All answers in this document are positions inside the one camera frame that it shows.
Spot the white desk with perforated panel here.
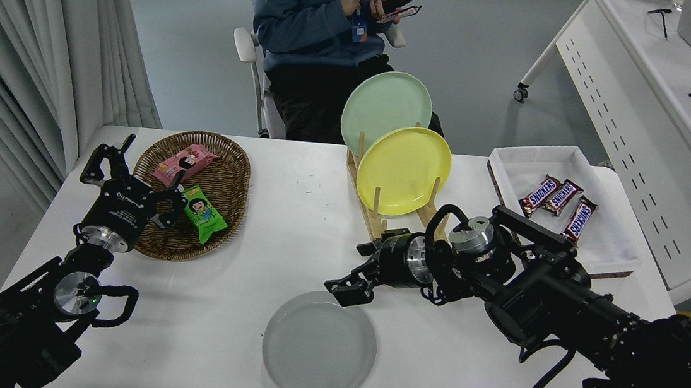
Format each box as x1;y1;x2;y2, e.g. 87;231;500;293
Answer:
495;0;691;307

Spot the person's left hand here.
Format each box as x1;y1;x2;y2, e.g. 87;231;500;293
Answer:
367;0;404;28

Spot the blue lanyard with badge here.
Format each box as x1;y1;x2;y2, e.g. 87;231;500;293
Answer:
326;0;374;45

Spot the wooden plate rack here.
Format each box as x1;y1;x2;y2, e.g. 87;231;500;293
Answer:
340;117;463;250

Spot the white cloth-lined tray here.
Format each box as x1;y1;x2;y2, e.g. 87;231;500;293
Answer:
477;138;653;283

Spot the pink snack packet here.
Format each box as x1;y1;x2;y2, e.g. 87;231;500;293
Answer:
151;140;221;193

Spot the white office chair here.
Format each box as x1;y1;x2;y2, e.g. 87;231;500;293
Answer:
225;9;408;151

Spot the pale grey curtain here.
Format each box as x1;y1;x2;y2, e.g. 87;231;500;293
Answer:
0;0;175;223

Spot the yellow plate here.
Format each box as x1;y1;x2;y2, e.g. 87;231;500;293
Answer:
353;122;456;222

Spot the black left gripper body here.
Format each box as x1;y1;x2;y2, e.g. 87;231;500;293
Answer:
80;170;161;246

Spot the person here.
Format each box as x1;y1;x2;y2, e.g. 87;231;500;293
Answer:
232;0;457;155

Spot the pale green plate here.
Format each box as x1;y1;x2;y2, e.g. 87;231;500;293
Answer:
338;67;436;165

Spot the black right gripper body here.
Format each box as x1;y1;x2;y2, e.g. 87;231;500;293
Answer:
374;228;426;290

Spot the brown wicker basket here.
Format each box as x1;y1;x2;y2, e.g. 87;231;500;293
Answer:
124;125;254;268

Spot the grey plate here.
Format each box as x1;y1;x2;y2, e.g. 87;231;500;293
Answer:
258;285;383;388

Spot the green snack packet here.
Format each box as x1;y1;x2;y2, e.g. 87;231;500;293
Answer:
178;184;232;247

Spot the Snickers bar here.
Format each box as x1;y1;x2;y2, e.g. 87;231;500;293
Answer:
517;172;563;220
542;177;585;218
560;194;601;246

